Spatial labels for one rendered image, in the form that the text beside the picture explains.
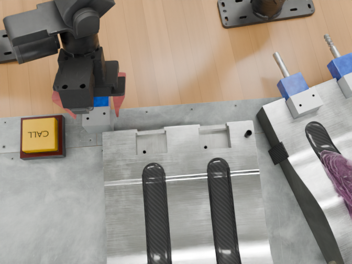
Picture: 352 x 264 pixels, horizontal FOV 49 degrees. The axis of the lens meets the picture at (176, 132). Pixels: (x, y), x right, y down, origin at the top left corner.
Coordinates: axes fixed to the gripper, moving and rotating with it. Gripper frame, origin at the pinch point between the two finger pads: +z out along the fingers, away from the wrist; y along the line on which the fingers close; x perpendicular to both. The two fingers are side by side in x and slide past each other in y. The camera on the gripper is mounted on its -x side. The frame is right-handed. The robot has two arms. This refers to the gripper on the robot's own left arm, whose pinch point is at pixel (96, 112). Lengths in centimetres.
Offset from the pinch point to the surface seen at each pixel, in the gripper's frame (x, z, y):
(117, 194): -15.7, 4.1, 4.2
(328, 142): -7.2, 3.3, 42.0
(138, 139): -6.1, 1.4, 7.8
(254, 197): -17.1, 4.9, 26.9
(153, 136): -5.7, 1.2, 10.5
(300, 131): -5.5, 1.9, 37.2
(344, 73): 2.9, -4.4, 46.3
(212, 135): -6.0, 1.3, 21.1
